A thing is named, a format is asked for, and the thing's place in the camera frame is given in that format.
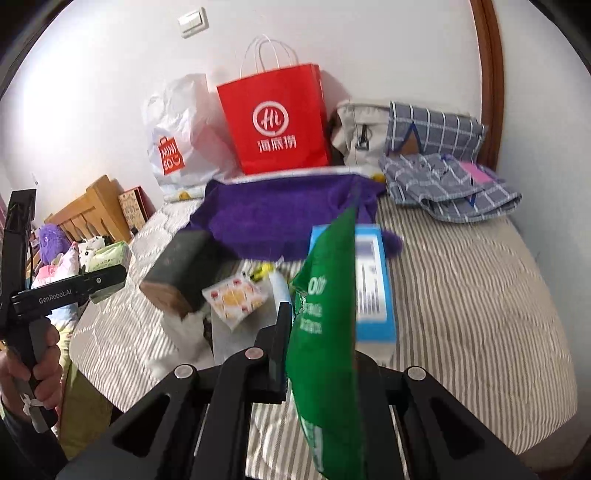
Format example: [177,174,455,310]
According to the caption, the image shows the blue cardboard box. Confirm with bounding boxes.
[307,224,399,363]

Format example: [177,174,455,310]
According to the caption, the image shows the grey plaid cloth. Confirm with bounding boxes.
[380,102,522,224]

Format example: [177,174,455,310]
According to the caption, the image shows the wooden headboard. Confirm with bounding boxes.
[44,175,132,243]

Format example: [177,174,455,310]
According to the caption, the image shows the dark green tea box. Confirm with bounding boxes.
[139,230,238,319]

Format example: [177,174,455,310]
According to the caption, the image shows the white wall switch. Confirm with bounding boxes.
[177,7,209,39]

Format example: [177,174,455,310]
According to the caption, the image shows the purple fleece towel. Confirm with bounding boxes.
[185,174,386,261]

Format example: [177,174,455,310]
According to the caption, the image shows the green tissue pack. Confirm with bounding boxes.
[86,241,131,304]

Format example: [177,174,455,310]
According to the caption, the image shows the striped quilted mattress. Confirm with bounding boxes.
[69,196,577,453]

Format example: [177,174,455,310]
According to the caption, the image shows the red paper shopping bag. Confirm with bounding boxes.
[217,35,331,175]

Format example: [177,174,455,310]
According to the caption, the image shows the small patterned snack packet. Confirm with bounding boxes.
[201,273,269,331]

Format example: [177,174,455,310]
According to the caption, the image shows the yellow pouch with black straps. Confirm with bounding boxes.
[249,262,276,283]

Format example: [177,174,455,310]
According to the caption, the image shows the purple plush toy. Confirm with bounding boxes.
[39,223,71,265]

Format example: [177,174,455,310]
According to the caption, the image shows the colourful bedding pile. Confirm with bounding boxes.
[32,236,106,334]

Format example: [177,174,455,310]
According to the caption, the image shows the person's left hand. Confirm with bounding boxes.
[1,324,62,423]

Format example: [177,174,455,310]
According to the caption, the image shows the white Miniso plastic bag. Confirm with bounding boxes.
[142,73,239,199]

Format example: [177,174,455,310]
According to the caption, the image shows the beige backpack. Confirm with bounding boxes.
[331,99,390,171]

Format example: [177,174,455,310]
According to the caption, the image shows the rolled fruit print paper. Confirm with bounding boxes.
[164,185,206,203]

